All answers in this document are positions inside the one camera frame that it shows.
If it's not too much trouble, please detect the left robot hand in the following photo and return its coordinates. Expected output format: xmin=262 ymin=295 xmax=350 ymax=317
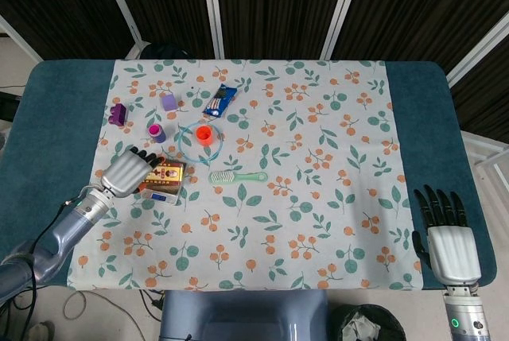
xmin=101 ymin=146 xmax=166 ymax=199

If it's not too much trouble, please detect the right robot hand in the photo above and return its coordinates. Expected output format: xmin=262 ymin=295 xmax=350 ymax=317
xmin=411 ymin=184 xmax=482 ymax=289

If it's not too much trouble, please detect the digital kitchen scale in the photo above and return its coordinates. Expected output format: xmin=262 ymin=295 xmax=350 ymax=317
xmin=139 ymin=164 xmax=188 ymax=205

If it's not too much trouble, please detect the yellow red snack box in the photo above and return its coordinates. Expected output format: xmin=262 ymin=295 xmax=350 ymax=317
xmin=138 ymin=161 xmax=187 ymax=196

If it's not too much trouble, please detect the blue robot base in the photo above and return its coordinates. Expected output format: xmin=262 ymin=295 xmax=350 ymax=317
xmin=158 ymin=289 xmax=330 ymax=341

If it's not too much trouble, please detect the purple cylinder pink top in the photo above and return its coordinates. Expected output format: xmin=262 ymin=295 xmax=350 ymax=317
xmin=147 ymin=122 xmax=166 ymax=144

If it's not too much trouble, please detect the dark purple toy block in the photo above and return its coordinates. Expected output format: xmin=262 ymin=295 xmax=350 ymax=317
xmin=107 ymin=103 xmax=128 ymax=127

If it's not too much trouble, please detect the teal table cover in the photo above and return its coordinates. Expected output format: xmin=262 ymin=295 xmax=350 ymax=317
xmin=0 ymin=59 xmax=498 ymax=289

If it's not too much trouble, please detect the orange plastic cup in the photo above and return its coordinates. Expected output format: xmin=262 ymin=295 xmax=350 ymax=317
xmin=194 ymin=125 xmax=215 ymax=147

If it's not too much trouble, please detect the green hairbrush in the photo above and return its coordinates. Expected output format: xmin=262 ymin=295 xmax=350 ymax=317
xmin=208 ymin=170 xmax=270 ymax=186

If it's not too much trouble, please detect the black trash bin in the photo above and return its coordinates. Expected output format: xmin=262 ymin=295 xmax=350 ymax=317
xmin=332 ymin=303 xmax=406 ymax=341

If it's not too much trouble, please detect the blue snack packet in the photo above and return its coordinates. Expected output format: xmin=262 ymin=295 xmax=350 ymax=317
xmin=201 ymin=83 xmax=239 ymax=118

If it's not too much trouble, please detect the black bag behind table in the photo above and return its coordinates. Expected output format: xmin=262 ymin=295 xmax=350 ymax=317
xmin=141 ymin=42 xmax=191 ymax=60

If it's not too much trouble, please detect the floral tablecloth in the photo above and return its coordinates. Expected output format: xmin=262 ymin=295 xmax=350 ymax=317
xmin=66 ymin=58 xmax=423 ymax=292

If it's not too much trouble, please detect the beige shoe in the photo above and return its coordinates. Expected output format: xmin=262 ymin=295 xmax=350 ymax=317
xmin=28 ymin=320 xmax=56 ymax=341

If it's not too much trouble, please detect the dark panel folding screen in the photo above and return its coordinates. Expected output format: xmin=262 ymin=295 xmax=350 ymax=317
xmin=0 ymin=0 xmax=509 ymax=135

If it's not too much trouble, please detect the blue tube ring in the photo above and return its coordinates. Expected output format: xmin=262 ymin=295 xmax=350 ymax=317
xmin=177 ymin=121 xmax=223 ymax=166

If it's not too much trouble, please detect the white metal frame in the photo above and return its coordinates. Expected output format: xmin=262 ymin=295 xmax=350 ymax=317
xmin=460 ymin=130 xmax=509 ymax=199

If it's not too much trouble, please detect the black power cable plug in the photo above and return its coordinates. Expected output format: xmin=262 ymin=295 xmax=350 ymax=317
xmin=138 ymin=289 xmax=165 ymax=321

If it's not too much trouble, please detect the black floor cable bundle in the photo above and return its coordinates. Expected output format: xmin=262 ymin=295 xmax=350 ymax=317
xmin=0 ymin=283 xmax=39 ymax=341

